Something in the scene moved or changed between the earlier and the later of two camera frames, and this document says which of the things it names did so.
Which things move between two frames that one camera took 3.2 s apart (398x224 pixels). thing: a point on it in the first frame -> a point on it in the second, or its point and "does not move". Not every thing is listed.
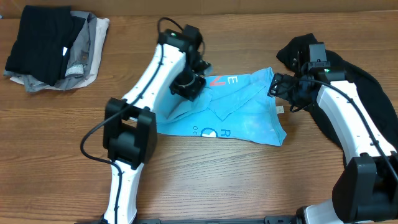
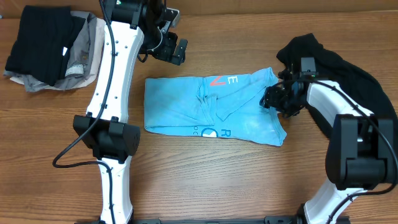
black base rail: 270,219 does not move
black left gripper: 191,93 -> 166,52
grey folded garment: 79,61 does not move
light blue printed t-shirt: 238,107 does not move
